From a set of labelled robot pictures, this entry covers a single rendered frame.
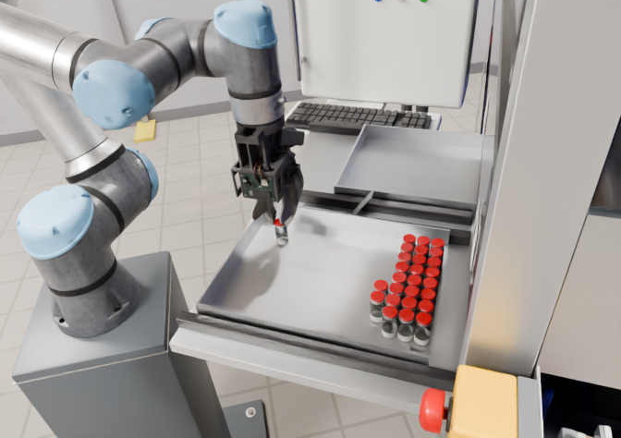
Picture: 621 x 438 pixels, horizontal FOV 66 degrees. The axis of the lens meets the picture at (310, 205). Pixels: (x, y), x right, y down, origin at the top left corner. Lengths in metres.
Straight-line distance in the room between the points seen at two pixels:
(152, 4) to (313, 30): 1.90
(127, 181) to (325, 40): 0.80
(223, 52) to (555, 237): 0.44
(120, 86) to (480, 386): 0.47
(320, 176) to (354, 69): 0.54
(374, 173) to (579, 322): 0.63
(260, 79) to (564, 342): 0.45
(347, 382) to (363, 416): 0.99
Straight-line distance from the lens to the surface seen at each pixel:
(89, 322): 0.92
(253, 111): 0.66
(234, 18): 0.63
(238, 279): 0.81
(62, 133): 0.91
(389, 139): 1.15
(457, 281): 0.80
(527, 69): 0.35
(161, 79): 0.61
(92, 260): 0.86
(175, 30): 0.68
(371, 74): 1.48
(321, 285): 0.78
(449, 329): 0.73
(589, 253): 0.43
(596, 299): 0.47
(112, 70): 0.58
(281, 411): 1.68
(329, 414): 1.66
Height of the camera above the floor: 1.44
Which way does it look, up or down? 37 degrees down
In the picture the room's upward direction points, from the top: 5 degrees counter-clockwise
